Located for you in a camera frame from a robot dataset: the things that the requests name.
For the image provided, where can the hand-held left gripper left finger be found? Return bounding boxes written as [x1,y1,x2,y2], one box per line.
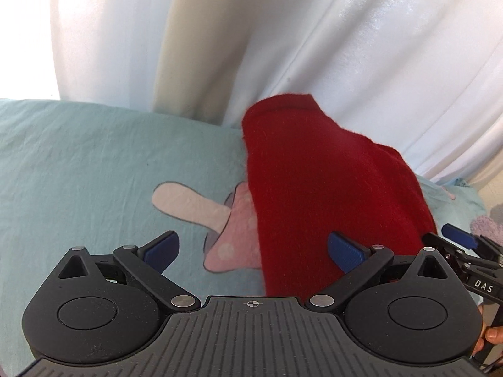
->
[57,230,201,312]

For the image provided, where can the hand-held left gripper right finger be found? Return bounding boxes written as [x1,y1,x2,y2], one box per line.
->
[308,231,452,310]

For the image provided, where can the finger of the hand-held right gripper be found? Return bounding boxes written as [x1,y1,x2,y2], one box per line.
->
[442,223,503,262]
[422,232,474,272]

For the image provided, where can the red knit sweater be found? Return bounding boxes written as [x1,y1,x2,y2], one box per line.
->
[240,93,439,298]

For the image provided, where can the person's right hand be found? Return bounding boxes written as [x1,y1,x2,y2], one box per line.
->
[473,325,503,357]

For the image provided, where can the teal printed bed sheet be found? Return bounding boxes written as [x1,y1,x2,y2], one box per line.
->
[0,98,490,377]

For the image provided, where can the cream satin curtain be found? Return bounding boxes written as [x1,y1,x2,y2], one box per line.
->
[153,0,503,185]

